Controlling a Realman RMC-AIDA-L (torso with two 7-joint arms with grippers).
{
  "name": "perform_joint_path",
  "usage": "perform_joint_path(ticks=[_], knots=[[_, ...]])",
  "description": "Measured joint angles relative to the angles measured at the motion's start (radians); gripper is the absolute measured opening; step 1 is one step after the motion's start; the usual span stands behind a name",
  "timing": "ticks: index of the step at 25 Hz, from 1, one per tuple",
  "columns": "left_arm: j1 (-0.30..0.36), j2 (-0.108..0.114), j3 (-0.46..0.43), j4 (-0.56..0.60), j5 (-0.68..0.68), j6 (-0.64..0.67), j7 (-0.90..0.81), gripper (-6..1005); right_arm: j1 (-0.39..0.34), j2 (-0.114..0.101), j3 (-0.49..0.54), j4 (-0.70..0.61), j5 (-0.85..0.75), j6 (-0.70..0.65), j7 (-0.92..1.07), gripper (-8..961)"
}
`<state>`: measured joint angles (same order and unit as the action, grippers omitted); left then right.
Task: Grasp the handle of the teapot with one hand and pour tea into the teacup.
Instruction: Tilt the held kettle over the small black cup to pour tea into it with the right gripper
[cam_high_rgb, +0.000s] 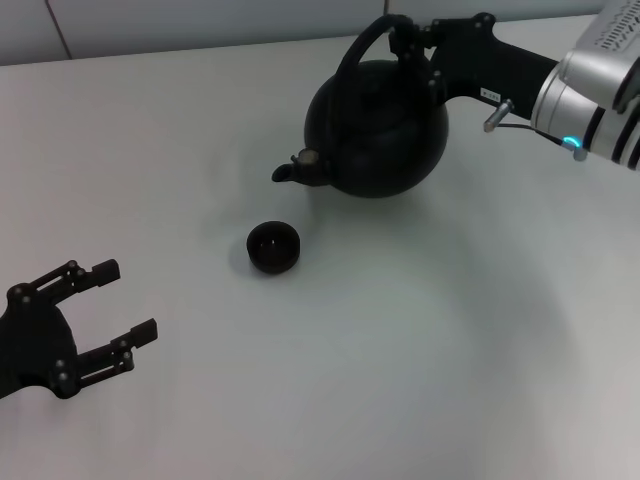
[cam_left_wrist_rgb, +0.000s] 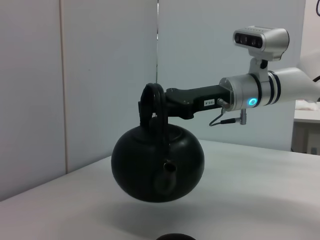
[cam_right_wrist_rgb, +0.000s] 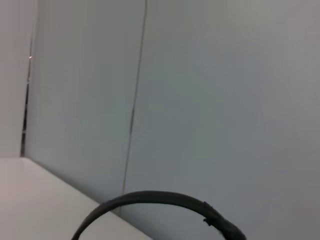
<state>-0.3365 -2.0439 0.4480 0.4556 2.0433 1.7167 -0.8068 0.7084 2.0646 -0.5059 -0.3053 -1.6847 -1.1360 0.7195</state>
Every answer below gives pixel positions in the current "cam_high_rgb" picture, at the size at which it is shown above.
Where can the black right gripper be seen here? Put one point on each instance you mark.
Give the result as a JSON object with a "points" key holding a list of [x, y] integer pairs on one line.
{"points": [[485, 65]]}

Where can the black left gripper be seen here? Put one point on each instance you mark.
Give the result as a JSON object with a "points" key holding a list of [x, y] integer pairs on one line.
{"points": [[35, 345]]}

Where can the black round teapot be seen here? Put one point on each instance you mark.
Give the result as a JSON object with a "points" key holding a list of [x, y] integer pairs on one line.
{"points": [[380, 140]]}

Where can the small black teacup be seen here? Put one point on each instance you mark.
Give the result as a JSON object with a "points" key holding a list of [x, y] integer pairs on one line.
{"points": [[273, 247]]}

